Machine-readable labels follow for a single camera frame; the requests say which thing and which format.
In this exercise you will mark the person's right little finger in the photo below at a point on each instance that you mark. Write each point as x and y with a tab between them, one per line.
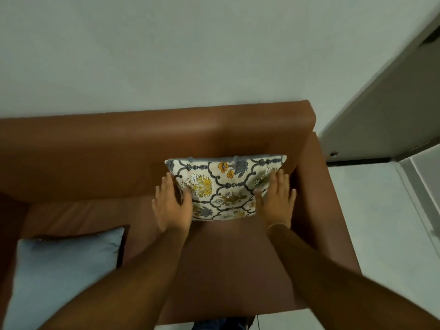
292	199

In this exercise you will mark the person's left forearm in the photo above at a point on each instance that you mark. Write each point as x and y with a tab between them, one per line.
123	285

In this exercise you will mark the person's left little finger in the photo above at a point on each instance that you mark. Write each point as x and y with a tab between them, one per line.
157	197

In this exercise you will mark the person's left hand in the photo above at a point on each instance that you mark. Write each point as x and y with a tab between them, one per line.
172	213

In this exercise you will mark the person's right hand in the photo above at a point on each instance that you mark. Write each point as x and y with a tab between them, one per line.
276	209

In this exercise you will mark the brown leather sofa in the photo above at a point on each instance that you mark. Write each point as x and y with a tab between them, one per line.
103	151

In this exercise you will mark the person's right thumb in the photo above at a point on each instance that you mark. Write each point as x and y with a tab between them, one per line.
260	202

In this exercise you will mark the floral patterned cushion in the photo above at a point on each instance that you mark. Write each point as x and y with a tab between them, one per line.
223	188

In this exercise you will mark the grey door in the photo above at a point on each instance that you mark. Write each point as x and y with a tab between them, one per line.
388	109

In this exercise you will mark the person's left thumb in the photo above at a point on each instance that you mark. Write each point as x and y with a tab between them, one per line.
188	202

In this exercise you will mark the light blue cushion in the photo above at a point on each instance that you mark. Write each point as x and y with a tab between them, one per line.
58	271

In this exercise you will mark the person's blue jeans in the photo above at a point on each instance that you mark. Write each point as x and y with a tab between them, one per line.
223	323

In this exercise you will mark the person's right forearm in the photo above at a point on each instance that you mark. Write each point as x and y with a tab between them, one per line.
337	285

